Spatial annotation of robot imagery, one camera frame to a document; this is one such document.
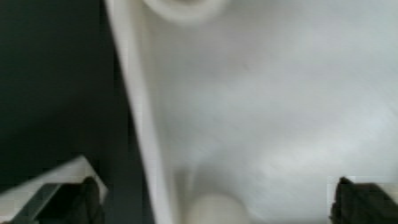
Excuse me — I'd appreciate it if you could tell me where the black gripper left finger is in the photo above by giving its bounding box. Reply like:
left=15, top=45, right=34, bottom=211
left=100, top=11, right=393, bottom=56
left=9, top=177, right=105, bottom=224

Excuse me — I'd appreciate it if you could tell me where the white square tabletop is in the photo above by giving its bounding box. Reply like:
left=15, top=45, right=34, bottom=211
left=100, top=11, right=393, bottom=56
left=105, top=0, right=398, bottom=224

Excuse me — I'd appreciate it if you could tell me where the white obstacle fence rail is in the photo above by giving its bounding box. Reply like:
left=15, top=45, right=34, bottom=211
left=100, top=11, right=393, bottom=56
left=0, top=156, right=109, bottom=223

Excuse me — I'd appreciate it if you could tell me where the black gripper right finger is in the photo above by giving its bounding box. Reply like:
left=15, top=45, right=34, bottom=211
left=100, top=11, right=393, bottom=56
left=331, top=177, right=398, bottom=224

